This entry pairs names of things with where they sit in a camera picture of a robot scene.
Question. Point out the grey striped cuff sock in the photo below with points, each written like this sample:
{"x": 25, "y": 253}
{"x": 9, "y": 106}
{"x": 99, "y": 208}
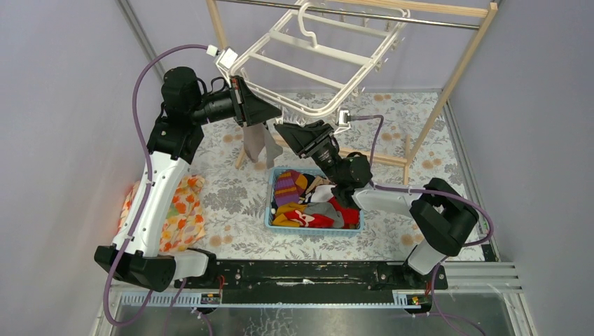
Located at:
{"x": 272, "y": 148}

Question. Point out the santa pattern white sock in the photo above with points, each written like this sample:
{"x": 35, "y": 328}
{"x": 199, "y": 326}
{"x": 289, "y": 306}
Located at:
{"x": 322, "y": 193}

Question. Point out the floral patterned table mat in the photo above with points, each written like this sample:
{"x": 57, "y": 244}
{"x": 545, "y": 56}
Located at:
{"x": 234, "y": 199}

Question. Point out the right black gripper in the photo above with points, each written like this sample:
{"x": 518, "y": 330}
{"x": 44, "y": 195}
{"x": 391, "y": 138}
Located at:
{"x": 302, "y": 137}

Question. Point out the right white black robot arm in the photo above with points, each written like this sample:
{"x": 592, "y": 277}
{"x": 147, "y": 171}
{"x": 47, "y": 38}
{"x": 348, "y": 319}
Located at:
{"x": 444, "y": 218}

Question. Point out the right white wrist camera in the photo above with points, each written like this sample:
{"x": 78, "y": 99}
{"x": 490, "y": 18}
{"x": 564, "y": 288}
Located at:
{"x": 343, "y": 119}

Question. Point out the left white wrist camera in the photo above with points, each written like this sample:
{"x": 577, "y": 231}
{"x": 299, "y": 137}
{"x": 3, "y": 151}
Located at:
{"x": 224, "y": 60}

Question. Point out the red white patterned sock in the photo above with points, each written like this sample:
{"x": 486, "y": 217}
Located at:
{"x": 309, "y": 220}

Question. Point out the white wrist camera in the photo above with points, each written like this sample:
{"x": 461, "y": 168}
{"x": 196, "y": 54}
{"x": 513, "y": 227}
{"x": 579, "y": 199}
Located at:
{"x": 343, "y": 119}
{"x": 224, "y": 60}

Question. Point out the white plastic clip hanger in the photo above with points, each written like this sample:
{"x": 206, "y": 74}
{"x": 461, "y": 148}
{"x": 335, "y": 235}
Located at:
{"x": 311, "y": 63}

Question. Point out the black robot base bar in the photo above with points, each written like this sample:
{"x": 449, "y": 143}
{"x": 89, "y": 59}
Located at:
{"x": 289, "y": 278}

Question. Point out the metal hanging rod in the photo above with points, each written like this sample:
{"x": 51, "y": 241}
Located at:
{"x": 313, "y": 9}

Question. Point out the purple orange striped sock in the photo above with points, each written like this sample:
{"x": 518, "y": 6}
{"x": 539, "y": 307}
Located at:
{"x": 289, "y": 186}

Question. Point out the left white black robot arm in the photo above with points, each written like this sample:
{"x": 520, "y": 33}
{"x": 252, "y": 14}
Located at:
{"x": 134, "y": 255}

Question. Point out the grey sock with red stripes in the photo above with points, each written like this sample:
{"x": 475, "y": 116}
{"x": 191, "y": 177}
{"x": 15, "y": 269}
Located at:
{"x": 254, "y": 141}

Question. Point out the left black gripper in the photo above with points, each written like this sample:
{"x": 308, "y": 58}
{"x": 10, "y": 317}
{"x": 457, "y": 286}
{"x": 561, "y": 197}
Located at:
{"x": 238, "y": 101}

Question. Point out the orange floral cloth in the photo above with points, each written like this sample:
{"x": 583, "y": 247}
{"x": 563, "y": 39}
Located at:
{"x": 184, "y": 224}

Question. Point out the blue plastic sock basket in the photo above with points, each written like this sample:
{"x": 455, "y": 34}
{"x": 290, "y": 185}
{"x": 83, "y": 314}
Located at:
{"x": 347, "y": 222}

